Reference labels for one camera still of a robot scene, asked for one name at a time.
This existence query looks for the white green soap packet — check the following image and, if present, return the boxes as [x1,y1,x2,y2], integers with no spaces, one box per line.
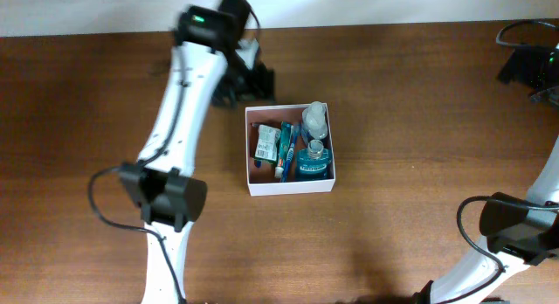
[254,125,281,163]

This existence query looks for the white pink open box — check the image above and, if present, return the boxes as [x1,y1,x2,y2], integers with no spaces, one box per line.
[245,103,336,197]

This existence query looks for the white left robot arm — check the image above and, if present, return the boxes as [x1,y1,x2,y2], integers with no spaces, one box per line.
[118,0,274,303]

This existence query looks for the blue mouthwash bottle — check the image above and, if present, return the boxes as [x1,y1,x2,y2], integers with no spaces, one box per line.
[295,140,332,182]

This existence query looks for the blue white toothbrush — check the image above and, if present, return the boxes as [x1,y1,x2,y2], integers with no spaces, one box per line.
[280,123,300,183]

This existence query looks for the clear sanitizer bottle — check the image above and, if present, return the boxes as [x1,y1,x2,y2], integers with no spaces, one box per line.
[301,101,328,144]

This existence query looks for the green toothpaste tube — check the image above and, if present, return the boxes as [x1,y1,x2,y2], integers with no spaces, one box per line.
[274,122,293,179]

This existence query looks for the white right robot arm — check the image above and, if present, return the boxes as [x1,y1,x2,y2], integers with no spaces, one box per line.
[411,145,558,304]

